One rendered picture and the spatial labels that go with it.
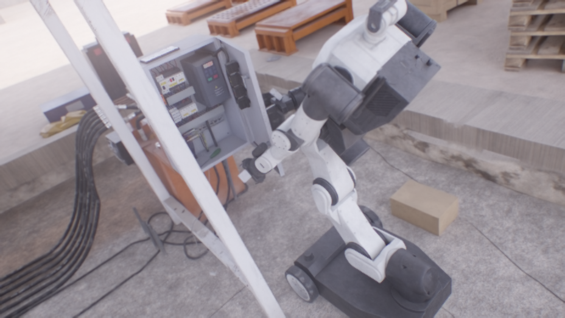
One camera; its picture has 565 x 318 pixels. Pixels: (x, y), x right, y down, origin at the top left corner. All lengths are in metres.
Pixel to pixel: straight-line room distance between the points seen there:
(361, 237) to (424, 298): 0.34
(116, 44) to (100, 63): 2.89
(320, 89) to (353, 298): 1.09
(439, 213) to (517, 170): 0.54
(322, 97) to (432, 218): 1.33
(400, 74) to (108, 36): 0.90
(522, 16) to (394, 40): 1.83
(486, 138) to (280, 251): 1.38
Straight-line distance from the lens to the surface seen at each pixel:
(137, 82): 1.35
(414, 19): 1.31
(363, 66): 1.08
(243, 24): 5.68
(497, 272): 2.14
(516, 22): 2.99
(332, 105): 0.99
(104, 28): 1.34
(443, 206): 2.22
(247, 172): 1.61
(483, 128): 2.46
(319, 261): 1.91
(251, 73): 1.49
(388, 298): 1.79
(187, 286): 2.36
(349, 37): 1.12
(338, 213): 1.69
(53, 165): 4.16
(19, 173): 4.16
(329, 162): 1.54
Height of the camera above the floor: 1.65
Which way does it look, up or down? 33 degrees down
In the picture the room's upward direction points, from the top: 17 degrees counter-clockwise
